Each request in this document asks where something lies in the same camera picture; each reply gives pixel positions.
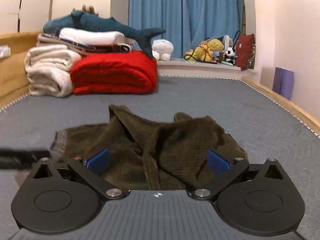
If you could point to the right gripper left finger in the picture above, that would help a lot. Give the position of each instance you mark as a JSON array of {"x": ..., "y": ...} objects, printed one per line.
[{"x": 90, "y": 168}]

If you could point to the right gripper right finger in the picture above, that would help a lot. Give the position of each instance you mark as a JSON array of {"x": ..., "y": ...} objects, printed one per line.
[{"x": 228, "y": 172}]

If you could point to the olive corduroy pants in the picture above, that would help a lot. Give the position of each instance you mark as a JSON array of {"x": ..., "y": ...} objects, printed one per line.
[{"x": 149, "y": 155}]

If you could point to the cream folded blanket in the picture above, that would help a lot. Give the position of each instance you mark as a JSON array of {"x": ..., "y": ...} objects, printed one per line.
[{"x": 48, "y": 70}]

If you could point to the purple box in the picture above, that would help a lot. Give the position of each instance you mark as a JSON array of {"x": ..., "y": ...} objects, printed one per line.
[{"x": 283, "y": 82}]

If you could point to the red folded blanket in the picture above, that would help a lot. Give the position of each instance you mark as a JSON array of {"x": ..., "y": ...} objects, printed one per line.
[{"x": 114, "y": 73}]

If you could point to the panda plush toy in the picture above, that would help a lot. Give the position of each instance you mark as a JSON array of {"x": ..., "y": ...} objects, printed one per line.
[{"x": 230, "y": 56}]

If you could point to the patterned folded cloth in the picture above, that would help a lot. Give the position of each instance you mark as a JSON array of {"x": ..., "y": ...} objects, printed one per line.
[{"x": 46, "y": 39}]

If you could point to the yellow plush toy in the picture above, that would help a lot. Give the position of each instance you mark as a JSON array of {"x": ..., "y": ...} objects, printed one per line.
[{"x": 207, "y": 51}]

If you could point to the white folded cloth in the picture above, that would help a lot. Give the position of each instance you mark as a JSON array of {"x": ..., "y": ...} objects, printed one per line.
[{"x": 92, "y": 38}]

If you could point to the white plush toy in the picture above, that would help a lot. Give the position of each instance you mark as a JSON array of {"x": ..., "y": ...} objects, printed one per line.
[{"x": 162, "y": 50}]

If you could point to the blue shark plush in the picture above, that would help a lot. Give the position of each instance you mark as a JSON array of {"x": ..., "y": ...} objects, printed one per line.
[{"x": 79, "y": 19}]

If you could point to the blue curtain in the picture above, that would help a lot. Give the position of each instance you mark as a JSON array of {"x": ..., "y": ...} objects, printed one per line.
[{"x": 188, "y": 22}]

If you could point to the wooden bed frame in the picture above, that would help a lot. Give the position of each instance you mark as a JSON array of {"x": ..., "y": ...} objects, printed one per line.
[{"x": 14, "y": 84}]

